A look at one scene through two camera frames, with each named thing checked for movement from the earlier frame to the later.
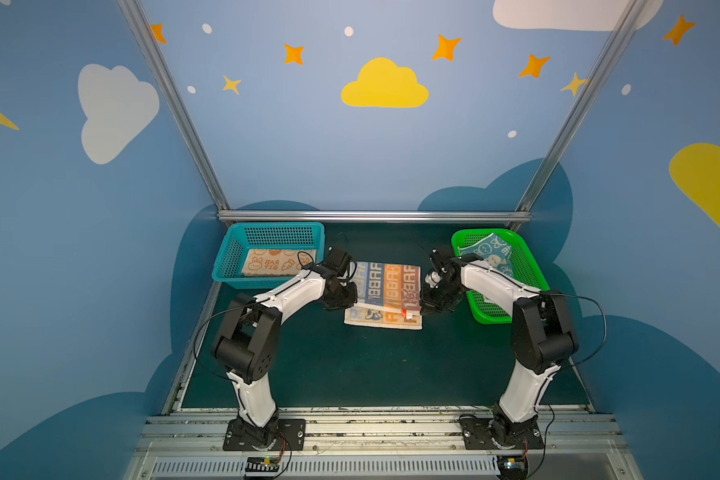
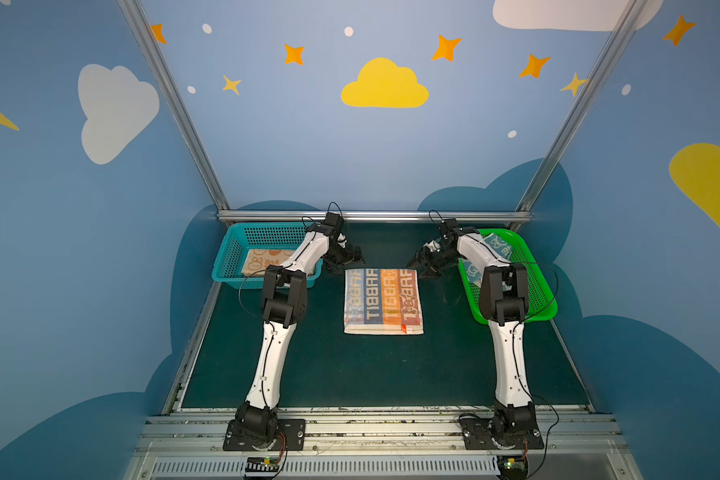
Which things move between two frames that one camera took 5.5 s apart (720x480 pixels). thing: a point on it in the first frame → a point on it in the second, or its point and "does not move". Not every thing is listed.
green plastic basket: (526, 270) does not move
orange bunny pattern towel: (277, 262) does not move
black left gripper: (341, 295) → (345, 257)
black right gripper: (435, 298) → (428, 258)
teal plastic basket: (264, 255) does not move
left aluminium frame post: (141, 27) does not move
